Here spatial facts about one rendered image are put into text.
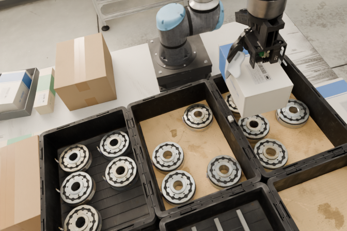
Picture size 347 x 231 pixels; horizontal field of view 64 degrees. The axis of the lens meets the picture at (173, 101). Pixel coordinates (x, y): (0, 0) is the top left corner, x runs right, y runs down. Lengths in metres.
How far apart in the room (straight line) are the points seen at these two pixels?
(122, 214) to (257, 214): 0.39
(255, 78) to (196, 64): 0.55
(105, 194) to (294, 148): 0.62
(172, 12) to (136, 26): 1.75
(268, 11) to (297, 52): 0.89
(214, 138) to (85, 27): 2.32
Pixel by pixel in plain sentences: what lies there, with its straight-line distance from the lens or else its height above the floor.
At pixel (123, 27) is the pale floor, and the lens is 2.89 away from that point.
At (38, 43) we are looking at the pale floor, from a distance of 3.13.
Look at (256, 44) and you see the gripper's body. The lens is 0.64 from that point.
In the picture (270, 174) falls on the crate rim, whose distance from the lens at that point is 0.82.
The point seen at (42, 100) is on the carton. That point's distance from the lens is 1.38.
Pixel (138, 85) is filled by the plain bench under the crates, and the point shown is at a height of 0.70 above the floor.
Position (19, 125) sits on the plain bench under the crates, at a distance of 1.44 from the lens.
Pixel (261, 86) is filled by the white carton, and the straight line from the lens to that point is 0.70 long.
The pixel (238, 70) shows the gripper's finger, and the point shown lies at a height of 1.17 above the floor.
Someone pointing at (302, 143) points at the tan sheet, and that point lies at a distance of 1.00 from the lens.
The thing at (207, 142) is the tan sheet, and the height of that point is 0.83.
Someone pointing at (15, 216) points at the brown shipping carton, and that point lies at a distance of 1.02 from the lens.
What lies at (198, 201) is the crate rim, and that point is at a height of 0.93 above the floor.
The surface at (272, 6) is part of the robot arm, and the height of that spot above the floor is 1.34.
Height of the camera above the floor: 1.67
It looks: 52 degrees down
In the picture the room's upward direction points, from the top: 12 degrees counter-clockwise
